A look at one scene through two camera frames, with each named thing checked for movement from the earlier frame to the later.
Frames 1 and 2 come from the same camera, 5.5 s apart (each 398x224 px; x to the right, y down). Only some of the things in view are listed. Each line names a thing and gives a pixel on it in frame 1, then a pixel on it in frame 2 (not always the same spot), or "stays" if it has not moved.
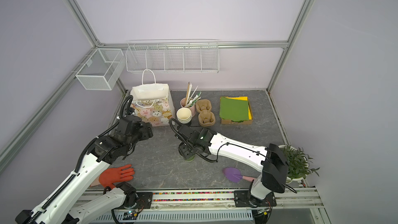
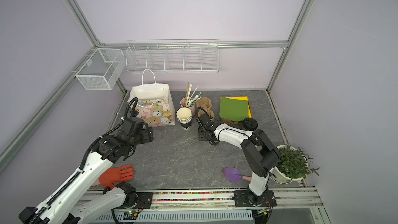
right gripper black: (184, 151) -> (201, 136)
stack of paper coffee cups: (184, 115) stays
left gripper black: (147, 131) stays
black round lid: (191, 158) -> (250, 124)
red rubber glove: (109, 176) stays
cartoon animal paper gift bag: (153, 102) stays
